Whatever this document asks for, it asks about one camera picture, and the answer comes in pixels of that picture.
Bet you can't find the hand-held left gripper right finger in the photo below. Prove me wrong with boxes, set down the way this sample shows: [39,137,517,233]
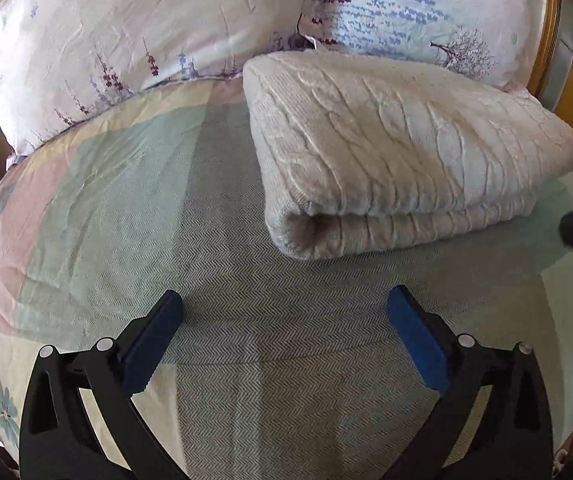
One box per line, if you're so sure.
[379,284,553,480]

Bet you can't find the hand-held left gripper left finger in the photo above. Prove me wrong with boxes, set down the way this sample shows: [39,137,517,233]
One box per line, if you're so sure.
[19,289,193,480]

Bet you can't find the pastel patchwork bed cover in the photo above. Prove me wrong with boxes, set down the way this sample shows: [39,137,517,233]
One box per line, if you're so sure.
[0,76,573,480]

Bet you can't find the folded beige textured blanket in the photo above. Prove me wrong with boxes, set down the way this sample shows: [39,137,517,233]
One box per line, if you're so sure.
[242,51,573,262]

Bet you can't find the white lavender print pillow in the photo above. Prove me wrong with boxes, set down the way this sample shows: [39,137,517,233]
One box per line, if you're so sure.
[297,0,543,92]

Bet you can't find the pink floral pillow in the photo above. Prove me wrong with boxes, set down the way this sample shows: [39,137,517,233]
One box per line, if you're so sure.
[0,0,306,157]

